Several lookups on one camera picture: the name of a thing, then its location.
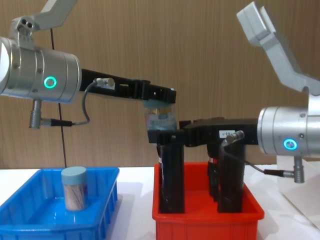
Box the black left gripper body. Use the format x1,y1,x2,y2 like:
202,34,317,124
79,68,151,100

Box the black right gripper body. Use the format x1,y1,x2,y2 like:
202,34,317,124
183,116,260,149

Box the clear jar with teal lid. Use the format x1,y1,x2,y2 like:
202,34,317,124
142,99,179,132

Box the tall black bottle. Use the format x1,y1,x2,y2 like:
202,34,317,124
206,144,221,203
216,142,247,214
156,142,186,215

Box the white table cloth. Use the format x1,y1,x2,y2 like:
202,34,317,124
0,164,320,240

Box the red plastic tray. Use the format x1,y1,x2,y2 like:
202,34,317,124
151,161,266,240

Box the clear jar with grey-blue lid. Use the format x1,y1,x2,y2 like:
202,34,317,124
60,165,89,212

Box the blue plastic tray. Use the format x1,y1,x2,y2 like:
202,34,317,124
0,166,121,240

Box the grey right gripper cable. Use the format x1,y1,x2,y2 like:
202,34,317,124
218,129,296,177

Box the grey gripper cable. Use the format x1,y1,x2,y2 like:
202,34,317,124
40,77,115,127
218,129,296,177

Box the grey left gripper cable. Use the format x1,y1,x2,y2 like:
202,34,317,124
40,77,115,127

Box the thin dark hanging cable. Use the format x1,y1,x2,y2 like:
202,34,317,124
50,27,68,169

